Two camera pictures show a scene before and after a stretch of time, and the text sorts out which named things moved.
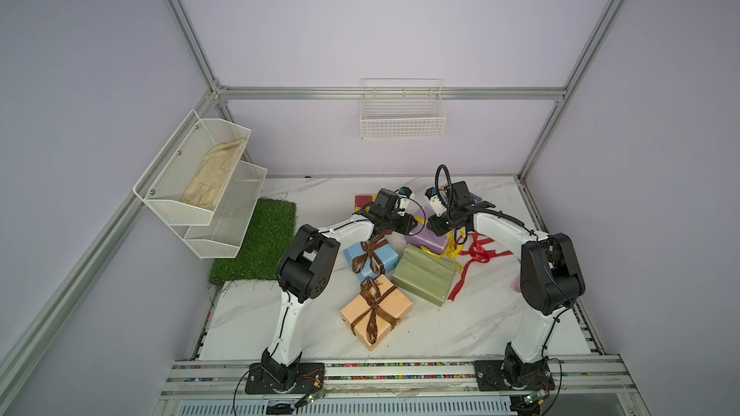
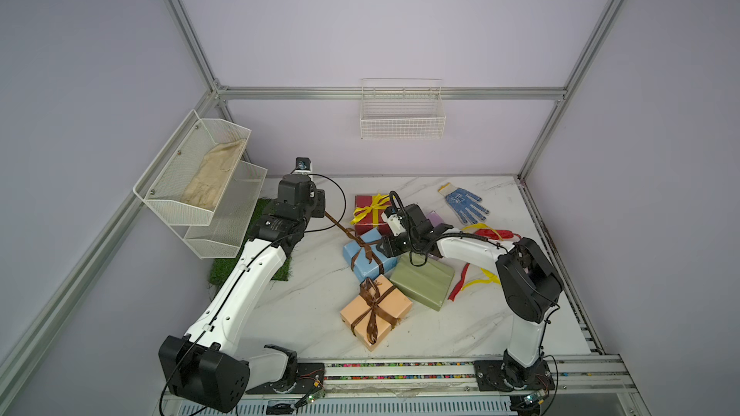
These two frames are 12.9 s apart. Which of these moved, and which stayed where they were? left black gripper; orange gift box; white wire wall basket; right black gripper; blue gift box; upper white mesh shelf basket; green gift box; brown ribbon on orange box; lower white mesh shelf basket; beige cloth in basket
Moved: left black gripper; right black gripper
Stayed: beige cloth in basket; orange gift box; brown ribbon on orange box; white wire wall basket; lower white mesh shelf basket; blue gift box; upper white mesh shelf basket; green gift box
